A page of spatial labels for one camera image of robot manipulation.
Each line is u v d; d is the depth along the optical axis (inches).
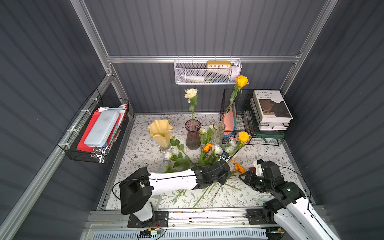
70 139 24.0
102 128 27.4
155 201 30.3
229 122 44.0
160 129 35.8
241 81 31.5
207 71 35.2
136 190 17.9
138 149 39.1
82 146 25.8
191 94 32.0
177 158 36.6
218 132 35.9
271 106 35.9
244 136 33.3
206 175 23.3
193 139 42.4
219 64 34.2
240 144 33.6
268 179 23.9
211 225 28.9
